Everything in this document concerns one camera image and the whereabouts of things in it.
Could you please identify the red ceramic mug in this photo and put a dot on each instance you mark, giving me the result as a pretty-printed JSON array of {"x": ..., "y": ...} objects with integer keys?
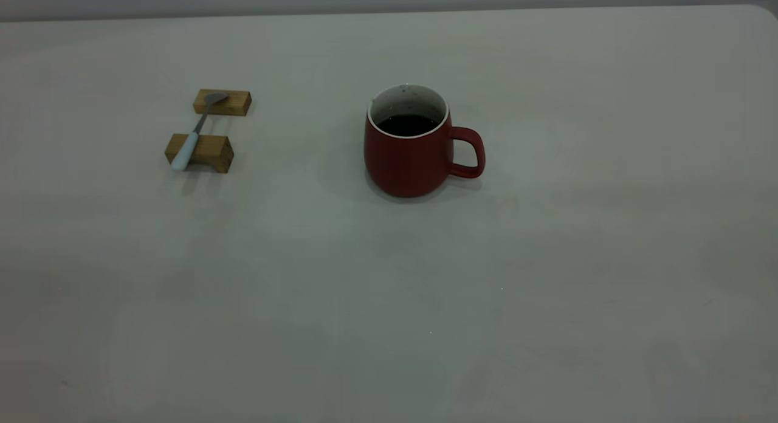
[{"x": 407, "y": 161}]

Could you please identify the arched wooden block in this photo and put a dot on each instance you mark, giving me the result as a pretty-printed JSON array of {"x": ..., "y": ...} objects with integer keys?
[{"x": 213, "y": 151}]

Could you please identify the flat wooden block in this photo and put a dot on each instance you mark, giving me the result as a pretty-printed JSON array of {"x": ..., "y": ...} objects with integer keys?
[{"x": 234, "y": 103}]

